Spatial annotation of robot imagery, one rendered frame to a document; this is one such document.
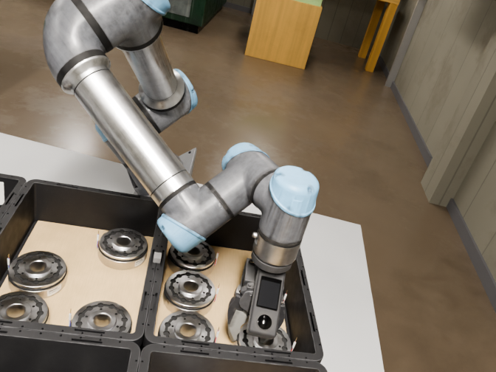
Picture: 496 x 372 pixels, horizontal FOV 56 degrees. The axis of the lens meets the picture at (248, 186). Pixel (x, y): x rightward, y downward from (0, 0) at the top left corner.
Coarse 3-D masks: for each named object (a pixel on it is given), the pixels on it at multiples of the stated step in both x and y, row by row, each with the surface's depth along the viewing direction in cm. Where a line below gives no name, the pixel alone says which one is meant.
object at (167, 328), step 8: (176, 312) 88; (184, 312) 89; (192, 312) 89; (168, 320) 86; (176, 320) 87; (200, 320) 88; (208, 320) 88; (160, 328) 84; (168, 328) 85; (208, 328) 87; (160, 336) 83; (168, 336) 84; (200, 336) 85; (208, 336) 86
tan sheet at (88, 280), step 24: (48, 240) 102; (72, 240) 103; (96, 240) 105; (72, 264) 97; (96, 264) 99; (144, 264) 102; (0, 288) 88; (72, 288) 92; (96, 288) 93; (120, 288) 95; (72, 312) 87
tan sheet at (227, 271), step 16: (224, 256) 110; (240, 256) 111; (224, 272) 105; (240, 272) 106; (224, 288) 101; (160, 304) 93; (224, 304) 97; (160, 320) 90; (224, 320) 94; (224, 336) 90
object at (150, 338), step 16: (160, 272) 87; (304, 272) 96; (160, 288) 83; (304, 288) 92; (304, 304) 89; (144, 336) 74; (240, 352) 75; (256, 352) 76; (272, 352) 77; (288, 352) 78; (320, 352) 79
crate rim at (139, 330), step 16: (96, 192) 103; (112, 192) 104; (16, 208) 93; (0, 224) 88; (144, 288) 82; (144, 304) 81; (0, 320) 71; (16, 320) 71; (144, 320) 76; (96, 336) 72; (112, 336) 73; (128, 336) 73
